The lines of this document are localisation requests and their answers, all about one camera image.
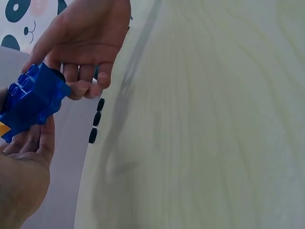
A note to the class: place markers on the person's right hand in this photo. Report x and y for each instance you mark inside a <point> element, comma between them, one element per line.
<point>85,35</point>

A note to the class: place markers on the person's left hand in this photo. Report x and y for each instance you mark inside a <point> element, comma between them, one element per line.
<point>22,181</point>

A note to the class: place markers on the person's left fingers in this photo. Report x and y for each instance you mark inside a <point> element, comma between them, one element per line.
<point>39,139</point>

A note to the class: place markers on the blue toy building block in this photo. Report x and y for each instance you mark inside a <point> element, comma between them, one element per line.
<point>33,100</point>

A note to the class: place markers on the yellow toy block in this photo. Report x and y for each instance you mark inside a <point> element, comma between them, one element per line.
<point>4,130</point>

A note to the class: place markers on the black toy wheel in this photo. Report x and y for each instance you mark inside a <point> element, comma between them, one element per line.
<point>101,104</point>
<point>97,118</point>
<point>58,75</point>
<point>93,136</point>

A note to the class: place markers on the black wrist band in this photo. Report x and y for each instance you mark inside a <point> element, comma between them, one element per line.
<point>129,22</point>

